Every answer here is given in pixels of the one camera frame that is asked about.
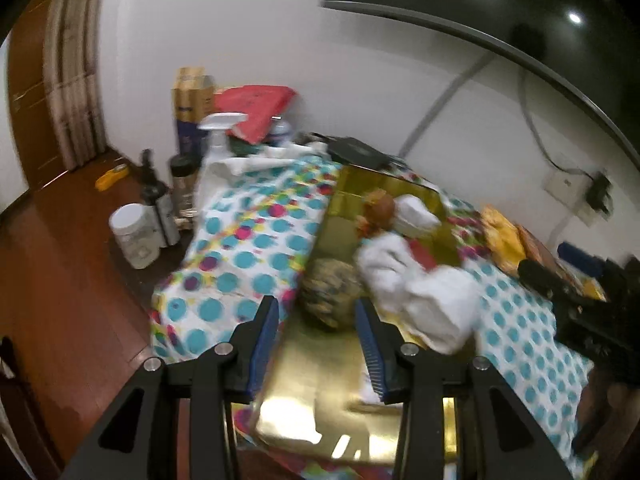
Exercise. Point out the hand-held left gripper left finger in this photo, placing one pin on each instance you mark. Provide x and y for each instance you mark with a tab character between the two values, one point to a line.
262	350

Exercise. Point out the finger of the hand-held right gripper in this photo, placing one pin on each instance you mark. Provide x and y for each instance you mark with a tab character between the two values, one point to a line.
582	257
545	280

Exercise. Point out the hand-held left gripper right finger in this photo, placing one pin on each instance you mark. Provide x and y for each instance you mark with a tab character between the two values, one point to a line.
372	355

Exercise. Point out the gold metal tin tray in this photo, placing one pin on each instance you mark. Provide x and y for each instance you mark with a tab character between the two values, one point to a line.
300	360

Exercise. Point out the camouflage patterned pouch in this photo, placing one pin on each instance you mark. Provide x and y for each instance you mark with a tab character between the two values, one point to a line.
330	290

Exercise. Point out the small red box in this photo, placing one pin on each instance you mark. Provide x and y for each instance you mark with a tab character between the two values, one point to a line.
422	255

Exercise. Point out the white cloth cap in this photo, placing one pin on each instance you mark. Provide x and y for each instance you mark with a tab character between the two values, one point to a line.
415	215

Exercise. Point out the brown-headed doll figurine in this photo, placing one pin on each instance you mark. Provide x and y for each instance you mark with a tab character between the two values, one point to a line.
382	207

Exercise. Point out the person's right forearm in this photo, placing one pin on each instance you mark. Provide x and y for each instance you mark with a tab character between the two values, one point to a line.
600	410

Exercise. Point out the orange patterned snack packet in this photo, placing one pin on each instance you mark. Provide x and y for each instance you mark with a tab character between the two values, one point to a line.
537	247

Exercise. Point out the yellow snack packet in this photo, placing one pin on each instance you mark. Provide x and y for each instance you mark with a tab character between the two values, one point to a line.
502	235

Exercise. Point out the black plug adapter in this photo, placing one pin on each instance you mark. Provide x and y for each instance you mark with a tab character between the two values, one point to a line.
599	192

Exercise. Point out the polka dot tablecloth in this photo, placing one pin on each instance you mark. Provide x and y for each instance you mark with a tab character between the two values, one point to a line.
240	260

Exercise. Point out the clear jar with white lid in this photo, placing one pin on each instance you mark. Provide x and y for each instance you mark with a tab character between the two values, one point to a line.
132	240

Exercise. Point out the black pump bottle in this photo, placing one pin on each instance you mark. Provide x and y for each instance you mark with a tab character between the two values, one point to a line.
162	210

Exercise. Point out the dark cylindrical bottle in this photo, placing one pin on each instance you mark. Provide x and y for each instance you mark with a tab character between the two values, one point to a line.
182	180

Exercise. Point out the black set-top box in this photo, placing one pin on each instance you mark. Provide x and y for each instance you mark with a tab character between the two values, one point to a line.
357	152

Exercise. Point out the white spray bottle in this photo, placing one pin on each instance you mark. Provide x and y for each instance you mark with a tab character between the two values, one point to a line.
217	145

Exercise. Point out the white round bottle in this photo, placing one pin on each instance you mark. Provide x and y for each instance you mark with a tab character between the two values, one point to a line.
280	131

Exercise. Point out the yellow plastic tool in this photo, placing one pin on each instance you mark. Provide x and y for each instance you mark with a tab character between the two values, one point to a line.
110	177

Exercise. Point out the red bag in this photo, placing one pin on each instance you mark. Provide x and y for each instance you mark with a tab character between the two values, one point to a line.
255	105

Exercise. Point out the blue and gold box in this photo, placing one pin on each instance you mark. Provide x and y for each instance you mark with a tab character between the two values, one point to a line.
190	110

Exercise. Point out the striped beige curtain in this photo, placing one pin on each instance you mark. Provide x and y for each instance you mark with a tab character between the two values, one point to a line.
75	85

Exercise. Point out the brown wooden door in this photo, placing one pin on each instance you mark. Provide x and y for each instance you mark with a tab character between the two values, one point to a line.
35	100

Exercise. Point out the white wall socket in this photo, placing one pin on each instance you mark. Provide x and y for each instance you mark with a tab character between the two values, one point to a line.
562	185

